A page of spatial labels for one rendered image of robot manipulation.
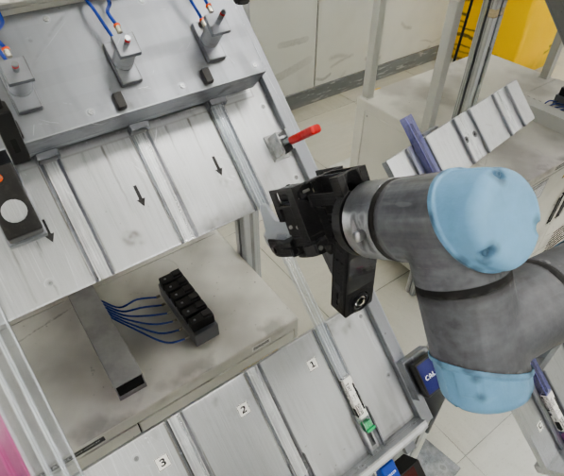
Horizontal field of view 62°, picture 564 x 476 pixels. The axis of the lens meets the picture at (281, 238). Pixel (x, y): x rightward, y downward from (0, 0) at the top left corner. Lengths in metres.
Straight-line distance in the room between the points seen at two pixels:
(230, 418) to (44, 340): 0.51
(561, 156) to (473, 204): 1.29
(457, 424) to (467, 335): 1.24
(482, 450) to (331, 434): 0.96
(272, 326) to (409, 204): 0.62
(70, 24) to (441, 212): 0.45
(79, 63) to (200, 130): 0.16
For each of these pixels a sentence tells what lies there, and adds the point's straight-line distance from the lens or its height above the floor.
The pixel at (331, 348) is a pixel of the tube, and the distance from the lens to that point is 0.66.
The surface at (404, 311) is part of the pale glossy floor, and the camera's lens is 1.82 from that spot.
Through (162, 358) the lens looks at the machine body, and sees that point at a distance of 0.93.
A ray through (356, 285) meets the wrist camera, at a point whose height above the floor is 0.99.
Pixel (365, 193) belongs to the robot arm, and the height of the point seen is 1.13.
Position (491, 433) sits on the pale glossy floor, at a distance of 1.65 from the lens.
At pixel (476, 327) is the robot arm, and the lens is 0.38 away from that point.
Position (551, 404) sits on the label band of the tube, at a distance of 0.78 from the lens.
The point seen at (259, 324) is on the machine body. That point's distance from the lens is 0.95.
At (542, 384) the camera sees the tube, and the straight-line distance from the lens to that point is 0.76.
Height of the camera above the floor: 1.38
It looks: 43 degrees down
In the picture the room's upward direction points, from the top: straight up
